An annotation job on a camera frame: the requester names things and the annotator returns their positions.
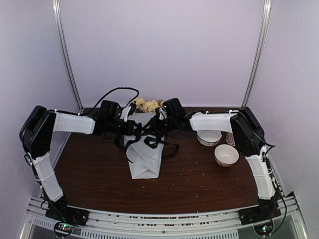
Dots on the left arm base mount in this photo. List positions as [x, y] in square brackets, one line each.
[67, 218]

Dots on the left aluminium frame post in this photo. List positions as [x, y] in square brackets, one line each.
[65, 53]

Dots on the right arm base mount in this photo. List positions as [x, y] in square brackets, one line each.
[261, 217]

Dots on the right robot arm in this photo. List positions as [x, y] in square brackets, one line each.
[248, 135]

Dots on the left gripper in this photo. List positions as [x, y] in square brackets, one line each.
[129, 130]

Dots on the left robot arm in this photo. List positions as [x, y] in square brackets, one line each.
[36, 135]

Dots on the patterned mug yellow inside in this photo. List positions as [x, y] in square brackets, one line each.
[230, 139]

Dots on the round white bowl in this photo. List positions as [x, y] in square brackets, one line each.
[225, 155]

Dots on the scalloped white dish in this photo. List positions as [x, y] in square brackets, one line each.
[209, 138]

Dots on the white wrapping paper sheet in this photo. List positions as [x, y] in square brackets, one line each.
[145, 161]

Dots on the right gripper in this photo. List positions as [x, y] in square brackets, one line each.
[155, 120]

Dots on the aluminium frame post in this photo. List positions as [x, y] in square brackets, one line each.
[65, 53]
[264, 26]

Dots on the front aluminium rail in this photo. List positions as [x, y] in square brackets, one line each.
[225, 224]

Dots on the right aluminium frame post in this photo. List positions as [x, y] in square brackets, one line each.
[264, 26]

